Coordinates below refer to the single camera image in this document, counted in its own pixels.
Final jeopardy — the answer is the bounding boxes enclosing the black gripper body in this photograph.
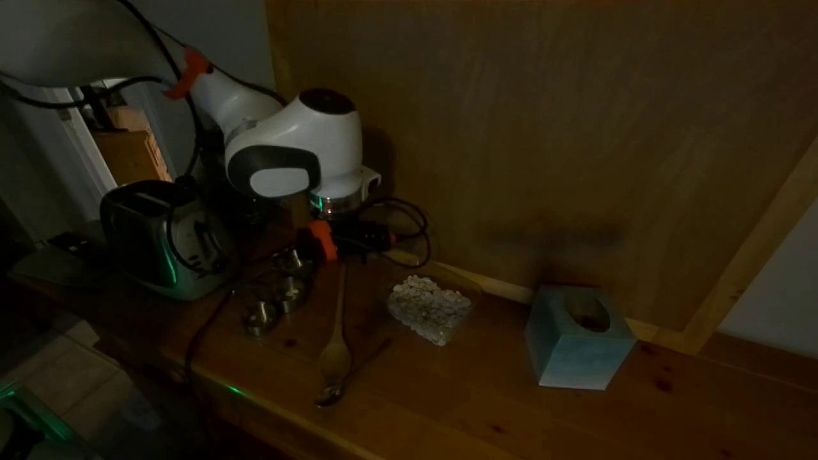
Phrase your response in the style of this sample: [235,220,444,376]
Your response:
[292,198,390,265]

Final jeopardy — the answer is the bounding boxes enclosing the wooden block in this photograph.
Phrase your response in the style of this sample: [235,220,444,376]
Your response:
[88,105,173,187]

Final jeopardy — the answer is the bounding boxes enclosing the stainless steel toaster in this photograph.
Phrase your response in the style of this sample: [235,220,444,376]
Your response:
[99,177,241,304]

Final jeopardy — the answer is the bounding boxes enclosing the blue box with round hole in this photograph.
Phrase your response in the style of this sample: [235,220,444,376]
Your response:
[521,281,638,394]

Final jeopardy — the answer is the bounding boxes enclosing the white door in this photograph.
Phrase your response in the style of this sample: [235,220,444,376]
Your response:
[7,91,118,228]

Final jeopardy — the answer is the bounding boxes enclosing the small black object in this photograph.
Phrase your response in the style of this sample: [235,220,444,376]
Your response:
[45,228,103,258]

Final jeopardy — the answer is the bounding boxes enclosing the metal spoon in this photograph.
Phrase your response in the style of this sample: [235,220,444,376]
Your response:
[313,338,396,408]

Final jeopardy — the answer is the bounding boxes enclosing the black toaster power cable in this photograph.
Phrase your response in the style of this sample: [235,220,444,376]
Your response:
[180,283,241,390]

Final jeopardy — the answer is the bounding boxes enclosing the large wooden back panel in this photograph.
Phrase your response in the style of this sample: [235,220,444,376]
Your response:
[263,0,818,354]

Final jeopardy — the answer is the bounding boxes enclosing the wooden spoon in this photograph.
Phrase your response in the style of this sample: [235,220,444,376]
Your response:
[320,263,353,380]

